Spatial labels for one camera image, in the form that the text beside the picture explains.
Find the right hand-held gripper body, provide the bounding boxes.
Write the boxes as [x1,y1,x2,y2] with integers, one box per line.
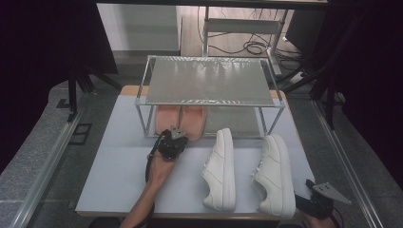
[295,181,352,220]

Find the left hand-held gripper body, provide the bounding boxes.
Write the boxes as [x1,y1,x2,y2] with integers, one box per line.
[157,124,189,162]

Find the white sneaker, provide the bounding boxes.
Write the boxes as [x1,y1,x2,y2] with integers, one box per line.
[252,133,297,219]
[201,127,238,213]

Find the metal shoe rack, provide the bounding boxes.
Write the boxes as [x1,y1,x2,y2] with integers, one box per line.
[134,55,286,140]

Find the person's right hand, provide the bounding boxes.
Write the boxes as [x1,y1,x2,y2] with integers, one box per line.
[298,212,337,228]

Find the person's left hand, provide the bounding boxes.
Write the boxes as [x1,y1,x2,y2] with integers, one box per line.
[147,154,179,184]

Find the pale table cover sheet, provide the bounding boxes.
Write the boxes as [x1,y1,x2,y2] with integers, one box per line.
[75,94,317,215]

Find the wooden table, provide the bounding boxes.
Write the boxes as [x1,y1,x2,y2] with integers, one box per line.
[75,85,327,221]

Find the white cabinet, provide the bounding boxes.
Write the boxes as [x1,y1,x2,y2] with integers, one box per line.
[96,3,182,53]

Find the dark box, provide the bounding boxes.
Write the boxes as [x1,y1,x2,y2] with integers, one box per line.
[284,9,327,55]

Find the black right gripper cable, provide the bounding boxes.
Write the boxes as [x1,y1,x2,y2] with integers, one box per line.
[329,208,345,228]

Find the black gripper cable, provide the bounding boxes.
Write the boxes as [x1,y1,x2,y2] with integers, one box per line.
[144,129,169,184]
[329,208,345,228]

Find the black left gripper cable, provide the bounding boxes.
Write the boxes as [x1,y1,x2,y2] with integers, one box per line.
[144,129,169,184]

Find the metal floor rail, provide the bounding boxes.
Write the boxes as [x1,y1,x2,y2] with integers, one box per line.
[10,110,84,228]
[312,99,384,228]

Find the black floor cables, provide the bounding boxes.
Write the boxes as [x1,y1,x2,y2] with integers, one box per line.
[198,6,302,61]

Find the white desk frame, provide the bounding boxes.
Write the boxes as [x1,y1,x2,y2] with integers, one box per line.
[201,6,291,77]

